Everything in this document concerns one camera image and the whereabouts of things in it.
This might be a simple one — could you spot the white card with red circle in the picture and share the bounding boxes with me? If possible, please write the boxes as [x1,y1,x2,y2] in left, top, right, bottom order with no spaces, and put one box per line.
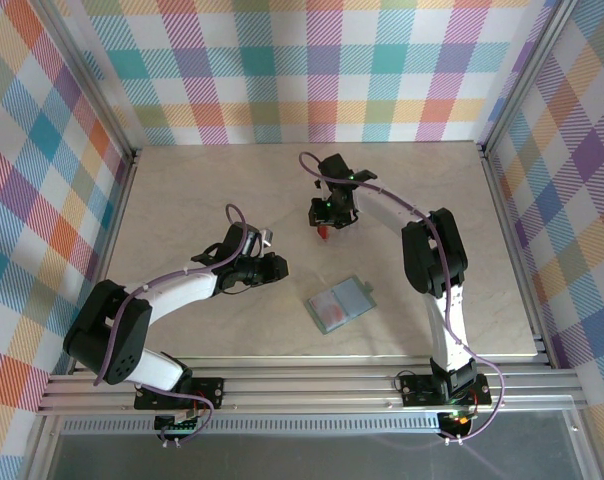
[312,293,347,327]

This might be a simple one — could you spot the grey metal panel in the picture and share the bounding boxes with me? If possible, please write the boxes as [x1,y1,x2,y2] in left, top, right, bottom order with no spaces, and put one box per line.
[46,432,583,480]

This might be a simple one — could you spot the perforated metal strip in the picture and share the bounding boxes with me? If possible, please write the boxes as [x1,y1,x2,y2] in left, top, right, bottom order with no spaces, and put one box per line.
[61,418,446,435]

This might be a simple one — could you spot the aluminium side rail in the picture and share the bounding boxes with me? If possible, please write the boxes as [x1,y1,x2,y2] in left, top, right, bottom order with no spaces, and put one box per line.
[480,143,554,370]
[69,147,143,375]

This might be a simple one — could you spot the green terminal controller board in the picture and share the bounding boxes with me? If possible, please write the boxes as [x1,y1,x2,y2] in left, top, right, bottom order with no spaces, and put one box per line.
[154,412,203,435]

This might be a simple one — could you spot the aluminium frame post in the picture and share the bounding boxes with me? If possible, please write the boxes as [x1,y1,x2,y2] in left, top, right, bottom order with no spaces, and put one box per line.
[40,0,142,169]
[479,0,578,159]

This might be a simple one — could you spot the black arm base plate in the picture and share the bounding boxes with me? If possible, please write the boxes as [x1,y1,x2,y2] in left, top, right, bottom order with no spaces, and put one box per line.
[134,377,226,412]
[399,375,492,407]

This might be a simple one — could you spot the green leather card holder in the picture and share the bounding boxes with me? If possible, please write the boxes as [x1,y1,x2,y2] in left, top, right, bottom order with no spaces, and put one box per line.
[305,278,377,335]

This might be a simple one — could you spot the purple cable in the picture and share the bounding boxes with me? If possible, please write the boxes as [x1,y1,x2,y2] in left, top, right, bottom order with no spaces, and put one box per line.
[92,203,263,446]
[298,151,507,444]

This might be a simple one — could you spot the aluminium rail frame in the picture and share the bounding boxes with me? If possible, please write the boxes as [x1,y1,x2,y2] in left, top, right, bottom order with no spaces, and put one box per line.
[36,355,591,416]

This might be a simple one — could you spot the orange light controller board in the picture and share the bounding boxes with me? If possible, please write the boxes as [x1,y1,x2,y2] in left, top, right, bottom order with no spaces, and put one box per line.
[439,410,476,435]

